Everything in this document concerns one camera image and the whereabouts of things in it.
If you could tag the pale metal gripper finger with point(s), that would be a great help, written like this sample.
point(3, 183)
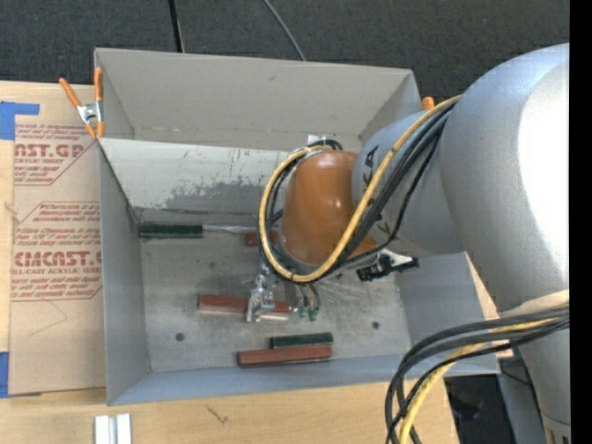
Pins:
point(252, 307)
point(267, 299)

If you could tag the red-brown flat block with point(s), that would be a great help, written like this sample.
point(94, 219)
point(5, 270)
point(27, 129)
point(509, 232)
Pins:
point(221, 304)
point(283, 357)
point(252, 239)

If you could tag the dark green flat block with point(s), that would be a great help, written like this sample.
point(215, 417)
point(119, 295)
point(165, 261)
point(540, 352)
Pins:
point(170, 230)
point(300, 340)

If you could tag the grey metal bin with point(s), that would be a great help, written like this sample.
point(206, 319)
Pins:
point(194, 266)

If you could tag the brown cardboard board red print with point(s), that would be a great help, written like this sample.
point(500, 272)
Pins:
point(55, 229)

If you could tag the black cylinder on white bracket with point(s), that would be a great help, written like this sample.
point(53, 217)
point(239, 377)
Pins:
point(375, 271)

